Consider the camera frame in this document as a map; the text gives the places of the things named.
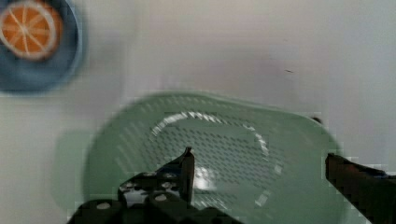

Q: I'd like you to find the blue bowl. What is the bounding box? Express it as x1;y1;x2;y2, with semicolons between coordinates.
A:
0;0;89;95

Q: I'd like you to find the green plastic strainer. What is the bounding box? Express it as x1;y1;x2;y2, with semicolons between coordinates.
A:
83;91;372;224

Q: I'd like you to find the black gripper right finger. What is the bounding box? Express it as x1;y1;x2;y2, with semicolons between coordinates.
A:
325;153;396;224

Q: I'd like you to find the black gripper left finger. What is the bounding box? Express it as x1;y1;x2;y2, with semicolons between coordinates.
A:
66;147;243;224

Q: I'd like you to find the orange slice toy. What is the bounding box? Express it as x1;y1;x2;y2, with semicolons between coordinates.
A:
1;0;64;61

